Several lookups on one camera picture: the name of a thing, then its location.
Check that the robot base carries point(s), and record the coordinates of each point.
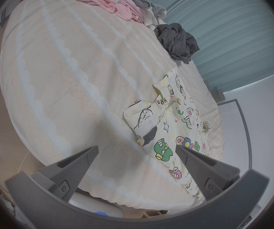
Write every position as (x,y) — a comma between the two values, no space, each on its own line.
(91,204)

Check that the white printed pyjama top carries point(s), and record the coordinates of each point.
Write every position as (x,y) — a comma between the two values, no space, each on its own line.
(175,127)

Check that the grey bedside table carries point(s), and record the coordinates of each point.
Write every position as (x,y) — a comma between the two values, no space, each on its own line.
(215,92)

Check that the blue-green curtain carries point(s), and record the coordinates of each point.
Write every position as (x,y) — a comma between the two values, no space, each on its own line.
(222,32)

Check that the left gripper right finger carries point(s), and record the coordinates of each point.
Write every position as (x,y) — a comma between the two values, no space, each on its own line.
(213,178)

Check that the black shirt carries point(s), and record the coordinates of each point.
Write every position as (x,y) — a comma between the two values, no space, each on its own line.
(177,42)

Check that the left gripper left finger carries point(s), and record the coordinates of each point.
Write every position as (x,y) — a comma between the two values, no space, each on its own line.
(60,178)

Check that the pink garment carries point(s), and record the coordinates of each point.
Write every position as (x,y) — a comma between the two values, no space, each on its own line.
(125,9)

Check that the grey and white garment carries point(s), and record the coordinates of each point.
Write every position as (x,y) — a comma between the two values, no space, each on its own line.
(151,11)

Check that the bed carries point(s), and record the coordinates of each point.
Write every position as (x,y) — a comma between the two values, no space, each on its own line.
(79,80)

